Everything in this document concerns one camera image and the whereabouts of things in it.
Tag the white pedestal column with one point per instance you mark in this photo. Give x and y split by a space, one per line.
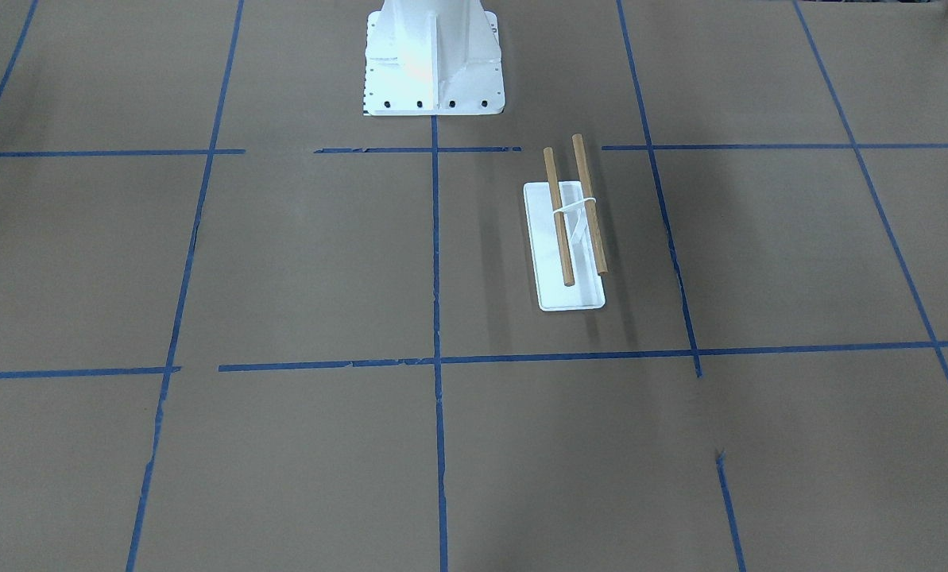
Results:
433 58

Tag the white rack base tray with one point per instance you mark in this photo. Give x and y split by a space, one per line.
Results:
551 295

